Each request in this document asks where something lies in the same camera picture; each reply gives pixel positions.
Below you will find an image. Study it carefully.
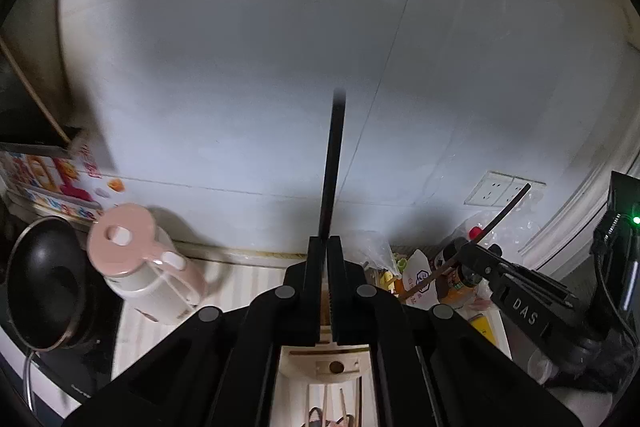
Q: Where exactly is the wooden chopstick white tip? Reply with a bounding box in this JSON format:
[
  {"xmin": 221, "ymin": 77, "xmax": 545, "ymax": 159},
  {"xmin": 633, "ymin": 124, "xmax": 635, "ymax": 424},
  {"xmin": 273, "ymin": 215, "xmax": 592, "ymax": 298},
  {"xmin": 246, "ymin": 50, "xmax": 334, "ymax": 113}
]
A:
[{"xmin": 321, "ymin": 384, "xmax": 331, "ymax": 427}]

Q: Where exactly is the black chopstick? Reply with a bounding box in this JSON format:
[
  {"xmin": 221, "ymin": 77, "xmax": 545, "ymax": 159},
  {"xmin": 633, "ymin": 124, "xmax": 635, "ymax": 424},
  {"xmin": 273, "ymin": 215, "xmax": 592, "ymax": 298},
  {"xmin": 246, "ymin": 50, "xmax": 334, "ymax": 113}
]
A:
[
  {"xmin": 398, "ymin": 183, "xmax": 530, "ymax": 303},
  {"xmin": 318, "ymin": 90, "xmax": 346, "ymax": 251}
]

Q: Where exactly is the clear plastic bag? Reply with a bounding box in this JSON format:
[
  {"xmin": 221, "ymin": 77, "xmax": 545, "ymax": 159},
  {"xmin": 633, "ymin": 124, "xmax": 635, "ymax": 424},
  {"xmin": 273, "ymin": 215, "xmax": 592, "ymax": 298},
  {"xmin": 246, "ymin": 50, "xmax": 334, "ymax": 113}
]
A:
[{"xmin": 341, "ymin": 231, "xmax": 400, "ymax": 277}]

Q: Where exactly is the striped cat tablecloth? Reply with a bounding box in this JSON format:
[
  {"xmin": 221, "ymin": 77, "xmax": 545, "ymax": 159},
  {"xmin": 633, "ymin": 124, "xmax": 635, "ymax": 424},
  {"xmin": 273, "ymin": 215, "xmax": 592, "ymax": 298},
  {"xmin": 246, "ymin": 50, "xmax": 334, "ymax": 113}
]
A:
[{"xmin": 109, "ymin": 256, "xmax": 511, "ymax": 427}]

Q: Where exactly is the beige cylindrical utensil holder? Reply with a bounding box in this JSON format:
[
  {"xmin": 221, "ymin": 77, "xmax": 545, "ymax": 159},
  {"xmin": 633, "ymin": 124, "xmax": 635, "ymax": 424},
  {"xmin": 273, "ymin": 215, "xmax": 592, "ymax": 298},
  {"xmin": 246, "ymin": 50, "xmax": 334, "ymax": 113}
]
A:
[{"xmin": 276, "ymin": 286, "xmax": 374, "ymax": 400}]

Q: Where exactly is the red cap sauce bottle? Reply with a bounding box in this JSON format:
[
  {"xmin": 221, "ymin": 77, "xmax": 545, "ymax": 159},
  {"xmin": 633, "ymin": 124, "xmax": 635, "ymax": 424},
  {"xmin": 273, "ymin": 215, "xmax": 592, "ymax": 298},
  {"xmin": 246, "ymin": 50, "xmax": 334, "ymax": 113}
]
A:
[{"xmin": 466, "ymin": 225, "xmax": 484, "ymax": 243}]

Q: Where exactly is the pink white electric kettle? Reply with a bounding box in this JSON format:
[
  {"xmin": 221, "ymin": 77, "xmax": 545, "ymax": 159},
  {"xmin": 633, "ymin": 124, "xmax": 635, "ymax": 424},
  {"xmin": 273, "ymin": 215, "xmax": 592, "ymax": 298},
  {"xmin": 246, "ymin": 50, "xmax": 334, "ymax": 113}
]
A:
[{"xmin": 87, "ymin": 204, "xmax": 208, "ymax": 325}]

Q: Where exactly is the black induction cooktop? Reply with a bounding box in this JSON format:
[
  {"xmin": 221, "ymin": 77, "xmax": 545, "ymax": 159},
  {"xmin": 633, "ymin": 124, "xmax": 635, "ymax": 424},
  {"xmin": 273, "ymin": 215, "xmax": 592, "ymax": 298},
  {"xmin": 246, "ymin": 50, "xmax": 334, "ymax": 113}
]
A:
[{"xmin": 37, "ymin": 339, "xmax": 115, "ymax": 403}]

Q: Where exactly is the white wall socket panel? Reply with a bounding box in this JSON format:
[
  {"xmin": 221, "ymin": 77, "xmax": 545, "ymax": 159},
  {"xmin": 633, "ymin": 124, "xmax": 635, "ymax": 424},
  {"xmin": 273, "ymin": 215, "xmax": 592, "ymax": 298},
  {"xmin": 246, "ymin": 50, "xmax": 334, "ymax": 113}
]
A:
[{"xmin": 464, "ymin": 171, "xmax": 546, "ymax": 207}]

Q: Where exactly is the black wok with handle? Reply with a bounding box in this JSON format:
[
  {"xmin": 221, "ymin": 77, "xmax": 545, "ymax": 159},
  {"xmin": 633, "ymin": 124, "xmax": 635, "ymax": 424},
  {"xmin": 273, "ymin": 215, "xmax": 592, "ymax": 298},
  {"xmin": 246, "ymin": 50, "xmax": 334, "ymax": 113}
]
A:
[{"xmin": 6, "ymin": 217, "xmax": 87, "ymax": 411}]

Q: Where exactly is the colourful wall sticker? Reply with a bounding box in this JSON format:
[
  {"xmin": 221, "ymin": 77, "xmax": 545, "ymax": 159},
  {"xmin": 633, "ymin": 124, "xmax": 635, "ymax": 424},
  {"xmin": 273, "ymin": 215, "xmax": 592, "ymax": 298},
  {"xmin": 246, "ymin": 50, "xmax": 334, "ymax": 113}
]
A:
[{"xmin": 1, "ymin": 143, "xmax": 128, "ymax": 222}]

